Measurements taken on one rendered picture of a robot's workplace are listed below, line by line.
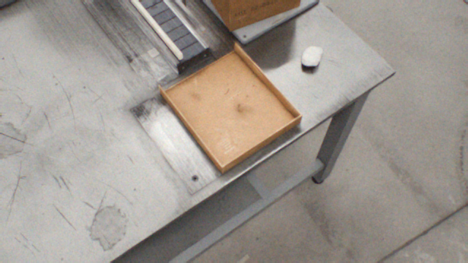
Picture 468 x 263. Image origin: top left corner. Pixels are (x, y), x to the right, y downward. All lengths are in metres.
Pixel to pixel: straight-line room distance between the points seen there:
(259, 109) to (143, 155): 0.34
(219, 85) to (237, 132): 0.16
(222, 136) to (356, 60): 0.47
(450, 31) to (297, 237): 1.45
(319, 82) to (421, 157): 1.06
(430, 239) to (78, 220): 1.48
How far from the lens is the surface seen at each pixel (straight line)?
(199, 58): 1.33
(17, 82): 1.44
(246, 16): 1.38
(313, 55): 1.34
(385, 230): 2.10
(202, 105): 1.27
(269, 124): 1.24
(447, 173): 2.30
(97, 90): 1.35
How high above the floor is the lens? 1.91
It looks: 62 degrees down
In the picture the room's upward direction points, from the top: straight up
